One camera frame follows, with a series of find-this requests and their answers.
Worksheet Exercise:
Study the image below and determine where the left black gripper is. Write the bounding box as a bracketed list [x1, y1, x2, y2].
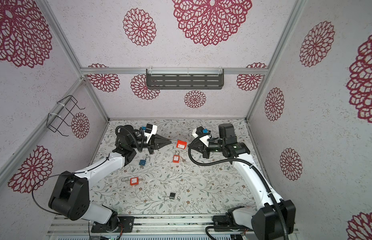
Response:
[131, 134, 172, 155]

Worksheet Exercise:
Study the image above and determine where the red padlock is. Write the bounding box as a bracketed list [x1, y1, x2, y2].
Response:
[171, 140, 188, 150]
[172, 154, 182, 164]
[121, 177, 144, 186]

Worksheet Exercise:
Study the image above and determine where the black small padlock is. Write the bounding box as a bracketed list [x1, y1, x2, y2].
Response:
[167, 192, 180, 201]

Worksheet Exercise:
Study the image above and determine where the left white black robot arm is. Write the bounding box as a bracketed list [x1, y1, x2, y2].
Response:
[48, 124, 172, 228]

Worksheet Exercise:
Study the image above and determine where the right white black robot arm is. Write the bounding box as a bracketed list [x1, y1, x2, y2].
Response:
[188, 124, 296, 240]

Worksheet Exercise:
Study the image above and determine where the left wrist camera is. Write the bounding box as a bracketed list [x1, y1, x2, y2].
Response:
[143, 124, 157, 143]

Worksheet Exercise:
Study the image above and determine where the grey slotted wall shelf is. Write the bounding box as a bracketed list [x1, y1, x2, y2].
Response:
[145, 69, 225, 90]

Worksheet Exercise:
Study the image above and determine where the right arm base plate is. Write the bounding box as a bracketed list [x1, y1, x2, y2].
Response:
[212, 215, 252, 232]

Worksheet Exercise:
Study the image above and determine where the aluminium front rail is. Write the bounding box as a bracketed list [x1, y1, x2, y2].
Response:
[46, 212, 301, 238]

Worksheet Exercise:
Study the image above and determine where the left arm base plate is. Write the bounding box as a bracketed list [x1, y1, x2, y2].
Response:
[90, 217, 135, 233]

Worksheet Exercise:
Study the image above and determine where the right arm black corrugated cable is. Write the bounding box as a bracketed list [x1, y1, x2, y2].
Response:
[187, 134, 290, 240]

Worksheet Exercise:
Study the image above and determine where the black wire wall basket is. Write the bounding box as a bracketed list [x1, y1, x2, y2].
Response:
[46, 95, 85, 137]

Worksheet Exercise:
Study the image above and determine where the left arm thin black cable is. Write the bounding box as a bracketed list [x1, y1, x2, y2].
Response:
[31, 155, 110, 215]

